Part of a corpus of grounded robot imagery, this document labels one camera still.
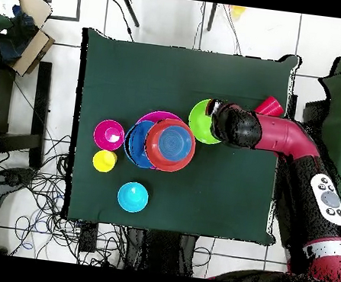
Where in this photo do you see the green bowl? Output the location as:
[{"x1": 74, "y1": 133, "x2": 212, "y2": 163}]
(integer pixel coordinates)
[{"x1": 185, "y1": 96, "x2": 227, "y2": 147}]

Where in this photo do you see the blue straight-sided bowl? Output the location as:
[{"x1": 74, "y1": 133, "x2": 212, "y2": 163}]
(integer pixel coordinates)
[{"x1": 155, "y1": 123, "x2": 195, "y2": 165}]

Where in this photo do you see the large magenta bowl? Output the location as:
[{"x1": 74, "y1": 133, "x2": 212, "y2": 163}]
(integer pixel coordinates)
[{"x1": 135, "y1": 107, "x2": 185, "y2": 132}]

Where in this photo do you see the red cup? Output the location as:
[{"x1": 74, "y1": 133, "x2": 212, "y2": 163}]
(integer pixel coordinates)
[{"x1": 253, "y1": 94, "x2": 286, "y2": 119}]

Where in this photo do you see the orange bowl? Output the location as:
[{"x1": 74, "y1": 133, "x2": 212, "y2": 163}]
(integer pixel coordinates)
[{"x1": 142, "y1": 115, "x2": 200, "y2": 176}]

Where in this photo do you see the large blue bowl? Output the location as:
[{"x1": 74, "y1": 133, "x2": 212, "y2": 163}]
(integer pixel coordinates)
[{"x1": 121, "y1": 117, "x2": 162, "y2": 171}]

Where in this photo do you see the small crimson bowl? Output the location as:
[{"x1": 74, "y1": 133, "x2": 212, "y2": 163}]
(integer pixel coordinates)
[{"x1": 91, "y1": 117, "x2": 127, "y2": 154}]

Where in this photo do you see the small ribbed light blue bowl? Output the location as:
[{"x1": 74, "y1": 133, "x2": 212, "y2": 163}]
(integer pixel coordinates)
[{"x1": 115, "y1": 179, "x2": 151, "y2": 215}]

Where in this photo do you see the dark green tablecloth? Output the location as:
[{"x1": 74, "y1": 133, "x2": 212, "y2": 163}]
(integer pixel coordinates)
[{"x1": 59, "y1": 26, "x2": 302, "y2": 248}]

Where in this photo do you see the black tripod leg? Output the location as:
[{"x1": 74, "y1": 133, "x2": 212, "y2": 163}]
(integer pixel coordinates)
[
  {"x1": 206, "y1": 2, "x2": 219, "y2": 33},
  {"x1": 116, "y1": 0, "x2": 143, "y2": 28}
]

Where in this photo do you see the yellow object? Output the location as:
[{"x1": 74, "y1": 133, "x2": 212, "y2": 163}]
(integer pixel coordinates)
[{"x1": 229, "y1": 4, "x2": 247, "y2": 21}]

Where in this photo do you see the yellow cup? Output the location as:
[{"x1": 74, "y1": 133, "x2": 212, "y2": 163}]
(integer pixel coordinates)
[{"x1": 91, "y1": 149, "x2": 118, "y2": 174}]

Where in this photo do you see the black floor box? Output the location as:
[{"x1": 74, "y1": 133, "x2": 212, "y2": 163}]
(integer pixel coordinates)
[{"x1": 77, "y1": 221, "x2": 100, "y2": 255}]

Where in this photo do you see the cardboard box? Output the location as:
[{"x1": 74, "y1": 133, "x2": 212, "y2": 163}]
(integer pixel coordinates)
[{"x1": 3, "y1": 0, "x2": 61, "y2": 81}]

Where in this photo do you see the dark blue cloth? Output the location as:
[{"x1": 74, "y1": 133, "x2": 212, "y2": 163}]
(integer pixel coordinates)
[{"x1": 0, "y1": 3, "x2": 41, "y2": 66}]

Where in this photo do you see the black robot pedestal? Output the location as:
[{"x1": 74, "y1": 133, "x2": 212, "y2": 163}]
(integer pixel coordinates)
[{"x1": 122, "y1": 226, "x2": 201, "y2": 278}]

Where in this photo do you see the cable bundle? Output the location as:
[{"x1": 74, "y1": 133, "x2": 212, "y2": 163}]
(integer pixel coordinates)
[{"x1": 0, "y1": 126, "x2": 146, "y2": 271}]

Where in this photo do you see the black square frame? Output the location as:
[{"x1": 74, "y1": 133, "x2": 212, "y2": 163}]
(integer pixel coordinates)
[{"x1": 34, "y1": 0, "x2": 83, "y2": 23}]

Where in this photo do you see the black stool frame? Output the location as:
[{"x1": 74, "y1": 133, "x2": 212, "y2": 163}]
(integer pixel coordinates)
[{"x1": 0, "y1": 55, "x2": 56, "y2": 172}]

